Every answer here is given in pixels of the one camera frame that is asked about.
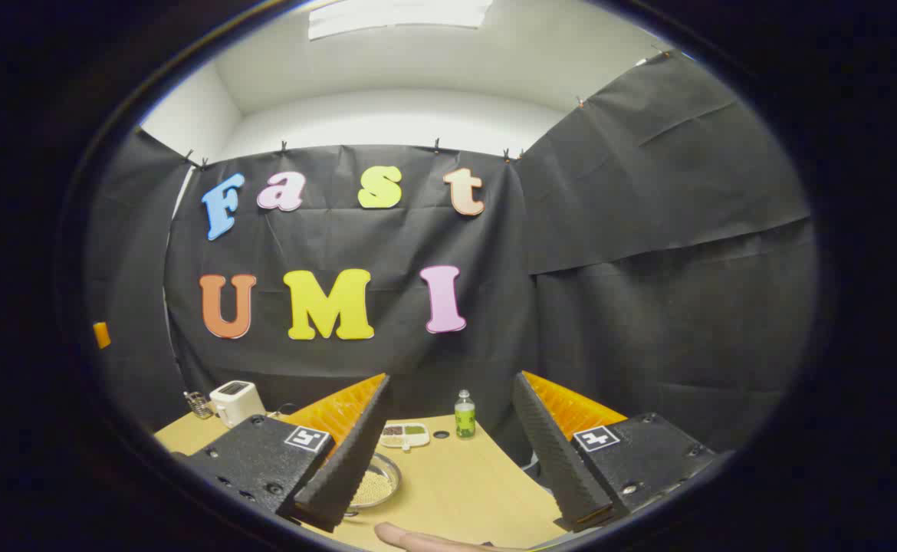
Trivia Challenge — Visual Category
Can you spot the green label drink bottle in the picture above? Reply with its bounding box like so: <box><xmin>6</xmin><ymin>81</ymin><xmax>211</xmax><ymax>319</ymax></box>
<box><xmin>455</xmin><ymin>389</ymin><xmax>477</xmax><ymax>439</ymax></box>

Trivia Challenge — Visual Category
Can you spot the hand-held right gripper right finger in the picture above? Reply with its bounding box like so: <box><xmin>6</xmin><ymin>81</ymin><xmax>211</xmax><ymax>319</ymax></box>
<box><xmin>511</xmin><ymin>371</ymin><xmax>718</xmax><ymax>534</ymax></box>

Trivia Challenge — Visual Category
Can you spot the stainless steel pot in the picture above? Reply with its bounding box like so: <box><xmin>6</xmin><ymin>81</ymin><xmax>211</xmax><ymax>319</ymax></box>
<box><xmin>345</xmin><ymin>452</ymin><xmax>403</xmax><ymax>517</ymax></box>

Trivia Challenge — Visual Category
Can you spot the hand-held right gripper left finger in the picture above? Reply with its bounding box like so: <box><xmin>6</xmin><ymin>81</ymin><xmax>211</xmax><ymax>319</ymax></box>
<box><xmin>180</xmin><ymin>373</ymin><xmax>392</xmax><ymax>534</ymax></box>

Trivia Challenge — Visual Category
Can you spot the ceiling light panel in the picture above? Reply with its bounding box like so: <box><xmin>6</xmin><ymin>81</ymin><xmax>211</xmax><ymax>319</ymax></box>
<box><xmin>308</xmin><ymin>0</ymin><xmax>495</xmax><ymax>41</ymax></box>

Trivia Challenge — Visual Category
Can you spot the white toaster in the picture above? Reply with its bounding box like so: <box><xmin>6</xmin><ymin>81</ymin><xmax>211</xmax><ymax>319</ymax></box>
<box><xmin>209</xmin><ymin>380</ymin><xmax>267</xmax><ymax>429</ymax></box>

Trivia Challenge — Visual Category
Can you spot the white divided plate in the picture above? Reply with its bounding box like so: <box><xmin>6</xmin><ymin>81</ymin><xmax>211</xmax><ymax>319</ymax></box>
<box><xmin>379</xmin><ymin>423</ymin><xmax>430</xmax><ymax>451</ymax></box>

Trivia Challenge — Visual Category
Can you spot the black backdrop cloth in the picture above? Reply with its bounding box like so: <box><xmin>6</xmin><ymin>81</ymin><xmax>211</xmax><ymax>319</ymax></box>
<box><xmin>84</xmin><ymin>50</ymin><xmax>821</xmax><ymax>461</ymax></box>

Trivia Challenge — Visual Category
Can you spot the pile of yellow soybeans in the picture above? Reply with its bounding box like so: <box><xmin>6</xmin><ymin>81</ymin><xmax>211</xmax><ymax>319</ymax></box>
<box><xmin>351</xmin><ymin>468</ymin><xmax>397</xmax><ymax>508</ymax></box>

